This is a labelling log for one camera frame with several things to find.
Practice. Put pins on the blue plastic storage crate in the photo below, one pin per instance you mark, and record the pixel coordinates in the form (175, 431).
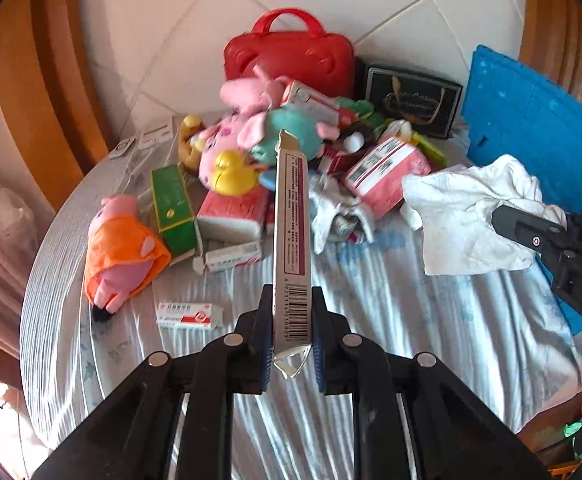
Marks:
(512, 110)

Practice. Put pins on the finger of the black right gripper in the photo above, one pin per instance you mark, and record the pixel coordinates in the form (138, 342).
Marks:
(525, 229)

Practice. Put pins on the tall white magenta medicine box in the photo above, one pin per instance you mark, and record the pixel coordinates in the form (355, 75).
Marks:
(292, 288)

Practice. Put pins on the brown plush toy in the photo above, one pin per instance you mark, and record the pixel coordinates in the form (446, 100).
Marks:
(189, 144)

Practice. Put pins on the grey white crumpled cloth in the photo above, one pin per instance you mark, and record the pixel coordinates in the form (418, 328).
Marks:
(338, 214)

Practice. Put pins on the teal plush toy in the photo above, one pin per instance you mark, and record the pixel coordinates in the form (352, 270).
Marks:
(311, 134)

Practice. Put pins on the pink spotted pig plush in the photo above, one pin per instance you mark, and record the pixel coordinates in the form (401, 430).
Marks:
(247, 96)

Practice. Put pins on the black gift paper bag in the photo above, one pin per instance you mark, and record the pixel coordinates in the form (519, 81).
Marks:
(430, 102)

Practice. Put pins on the small red white medicine box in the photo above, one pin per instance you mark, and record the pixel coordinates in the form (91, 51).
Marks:
(183, 315)

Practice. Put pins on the green cardboard box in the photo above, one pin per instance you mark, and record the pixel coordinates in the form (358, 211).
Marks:
(173, 212)

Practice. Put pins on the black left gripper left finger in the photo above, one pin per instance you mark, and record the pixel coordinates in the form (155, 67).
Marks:
(172, 415)

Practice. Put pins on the pink labelled tissue pack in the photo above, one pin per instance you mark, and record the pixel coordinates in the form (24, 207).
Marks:
(377, 178)

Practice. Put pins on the red plastic handbag case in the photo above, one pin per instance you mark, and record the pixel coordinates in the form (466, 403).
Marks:
(323, 60)

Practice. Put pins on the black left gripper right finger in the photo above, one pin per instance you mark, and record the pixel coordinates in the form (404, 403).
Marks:
(413, 418)

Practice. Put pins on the red white box on pile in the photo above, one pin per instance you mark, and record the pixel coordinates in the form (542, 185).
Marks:
(300, 97)

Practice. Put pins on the yellow rubber duck toy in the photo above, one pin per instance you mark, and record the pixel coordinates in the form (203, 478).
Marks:
(233, 175)

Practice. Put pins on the orange dress pig plush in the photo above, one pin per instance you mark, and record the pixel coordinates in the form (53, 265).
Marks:
(123, 256)

